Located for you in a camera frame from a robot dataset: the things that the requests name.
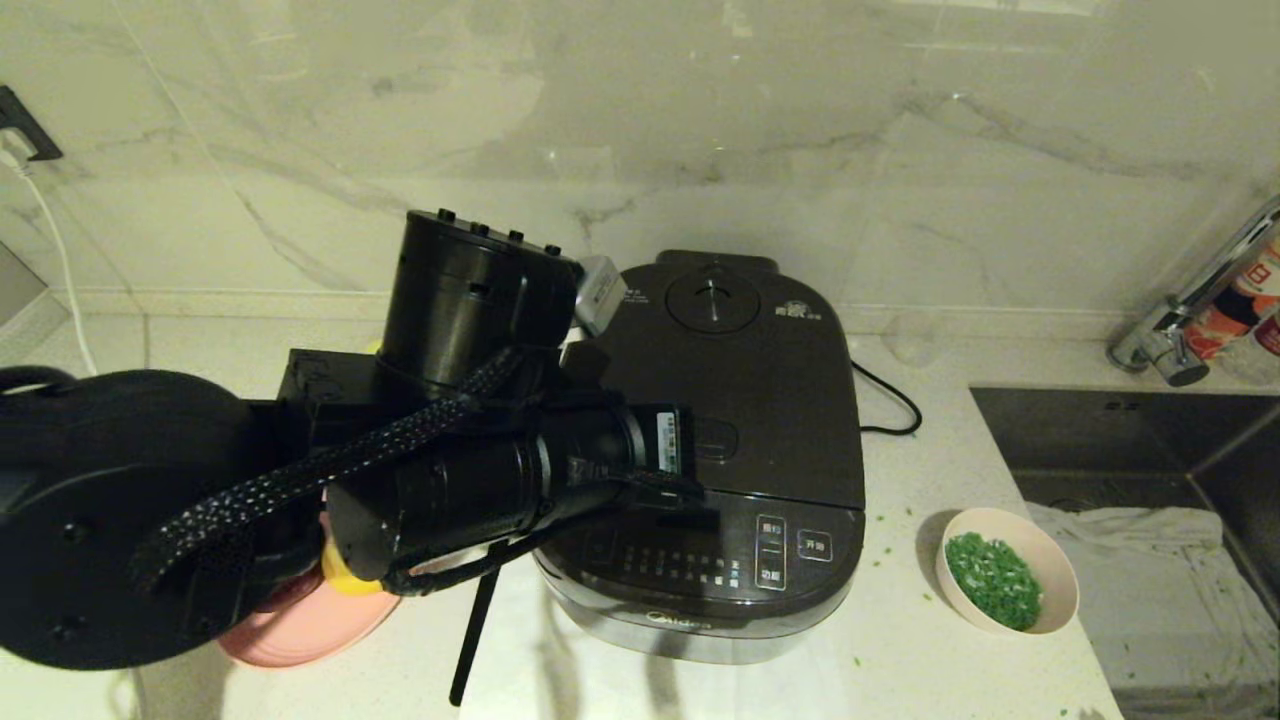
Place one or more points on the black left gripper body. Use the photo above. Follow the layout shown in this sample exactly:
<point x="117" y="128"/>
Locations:
<point x="668" y="450"/>

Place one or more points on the yellow pear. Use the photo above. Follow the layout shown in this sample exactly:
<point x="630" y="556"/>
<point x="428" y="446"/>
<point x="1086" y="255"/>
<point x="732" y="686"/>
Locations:
<point x="350" y="580"/>

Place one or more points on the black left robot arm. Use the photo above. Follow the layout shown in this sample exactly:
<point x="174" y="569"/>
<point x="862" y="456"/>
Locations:
<point x="120" y="500"/>

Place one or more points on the stainless steel sink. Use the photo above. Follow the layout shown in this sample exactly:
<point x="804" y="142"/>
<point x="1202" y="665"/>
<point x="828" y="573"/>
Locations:
<point x="1100" y="440"/>

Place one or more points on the chrome faucet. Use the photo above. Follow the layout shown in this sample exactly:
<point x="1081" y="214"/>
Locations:
<point x="1165" y="350"/>

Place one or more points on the pink plate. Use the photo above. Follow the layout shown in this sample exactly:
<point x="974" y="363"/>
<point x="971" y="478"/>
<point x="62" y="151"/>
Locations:
<point x="300" y="635"/>

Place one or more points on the black rice cooker lid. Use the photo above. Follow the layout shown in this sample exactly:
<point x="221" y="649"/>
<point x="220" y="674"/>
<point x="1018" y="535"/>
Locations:
<point x="780" y="400"/>

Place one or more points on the white cloth in sink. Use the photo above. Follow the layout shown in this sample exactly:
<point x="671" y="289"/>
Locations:
<point x="1150" y="600"/>

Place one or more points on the black wall socket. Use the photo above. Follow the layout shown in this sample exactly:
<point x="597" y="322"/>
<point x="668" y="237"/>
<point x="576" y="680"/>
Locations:
<point x="25" y="120"/>

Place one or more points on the black tray edge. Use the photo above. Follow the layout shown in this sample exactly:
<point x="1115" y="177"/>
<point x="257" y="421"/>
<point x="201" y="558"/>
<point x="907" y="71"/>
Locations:
<point x="470" y="650"/>

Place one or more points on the pale pink bowl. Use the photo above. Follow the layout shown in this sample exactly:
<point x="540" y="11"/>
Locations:
<point x="1060" y="580"/>

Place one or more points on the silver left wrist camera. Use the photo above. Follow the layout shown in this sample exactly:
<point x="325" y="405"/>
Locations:
<point x="600" y="295"/>

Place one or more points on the red white label bottle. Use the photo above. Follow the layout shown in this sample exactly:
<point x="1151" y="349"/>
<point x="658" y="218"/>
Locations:
<point x="1250" y="290"/>

